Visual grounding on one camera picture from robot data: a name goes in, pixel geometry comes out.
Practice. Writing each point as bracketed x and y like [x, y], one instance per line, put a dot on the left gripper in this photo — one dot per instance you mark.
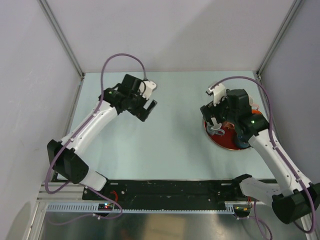
[141, 112]

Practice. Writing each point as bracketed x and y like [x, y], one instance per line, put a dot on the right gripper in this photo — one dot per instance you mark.
[209, 109]

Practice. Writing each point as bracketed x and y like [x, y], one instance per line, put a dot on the grey purple mug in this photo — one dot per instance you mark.
[215, 128]

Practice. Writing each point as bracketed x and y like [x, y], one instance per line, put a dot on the blue mug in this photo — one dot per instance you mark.
[240, 142]

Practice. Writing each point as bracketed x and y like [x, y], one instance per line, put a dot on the large orange mug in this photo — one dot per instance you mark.
[254, 111]

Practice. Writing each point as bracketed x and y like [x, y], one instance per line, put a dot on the salmon mug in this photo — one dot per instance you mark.
[228, 125]

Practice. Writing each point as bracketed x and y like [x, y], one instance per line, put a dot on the pink mug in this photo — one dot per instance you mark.
[252, 103]

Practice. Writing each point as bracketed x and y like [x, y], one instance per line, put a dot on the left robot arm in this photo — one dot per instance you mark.
[65, 156]

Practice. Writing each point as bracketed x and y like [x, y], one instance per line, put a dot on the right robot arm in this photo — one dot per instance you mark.
[295, 195]

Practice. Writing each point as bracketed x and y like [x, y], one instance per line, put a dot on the red round tray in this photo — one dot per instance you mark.
[227, 140]

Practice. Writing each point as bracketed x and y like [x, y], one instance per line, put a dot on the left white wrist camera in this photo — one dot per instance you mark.
[146, 88]

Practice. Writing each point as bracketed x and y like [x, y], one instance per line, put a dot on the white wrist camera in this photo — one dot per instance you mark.
[146, 88]
[218, 93]

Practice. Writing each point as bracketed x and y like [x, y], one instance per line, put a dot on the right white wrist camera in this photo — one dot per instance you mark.
[218, 93]

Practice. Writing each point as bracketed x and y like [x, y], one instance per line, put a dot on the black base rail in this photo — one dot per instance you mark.
[169, 195]

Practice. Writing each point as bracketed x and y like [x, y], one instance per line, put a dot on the white slotted cable duct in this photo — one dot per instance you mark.
[69, 207]

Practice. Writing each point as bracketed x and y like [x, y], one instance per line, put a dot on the right aluminium frame post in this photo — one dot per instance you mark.
[280, 34]

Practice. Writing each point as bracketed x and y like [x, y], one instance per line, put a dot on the aluminium frame post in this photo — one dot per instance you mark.
[50, 16]
[280, 34]

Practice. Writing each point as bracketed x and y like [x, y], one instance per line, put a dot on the left aluminium frame post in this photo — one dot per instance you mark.
[50, 16]

